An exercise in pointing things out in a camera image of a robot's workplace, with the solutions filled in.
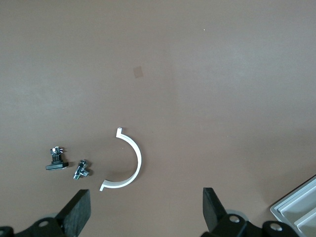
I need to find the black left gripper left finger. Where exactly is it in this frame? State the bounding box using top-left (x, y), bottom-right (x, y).
top-left (0, 189), bottom-right (92, 237)

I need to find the white plastic half ring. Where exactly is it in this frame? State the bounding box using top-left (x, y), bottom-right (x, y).
top-left (99, 127), bottom-right (142, 192)

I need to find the small metal pipe fitting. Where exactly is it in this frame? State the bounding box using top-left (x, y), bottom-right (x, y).
top-left (74, 159), bottom-right (93, 181)

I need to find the black clamp with metal screw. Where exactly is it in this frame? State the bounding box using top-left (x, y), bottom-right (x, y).
top-left (45, 146), bottom-right (70, 171)

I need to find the white drawer cabinet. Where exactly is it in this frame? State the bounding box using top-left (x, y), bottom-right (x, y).
top-left (270, 174), bottom-right (316, 237)

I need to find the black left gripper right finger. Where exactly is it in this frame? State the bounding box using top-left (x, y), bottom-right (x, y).
top-left (201, 187), bottom-right (301, 237)

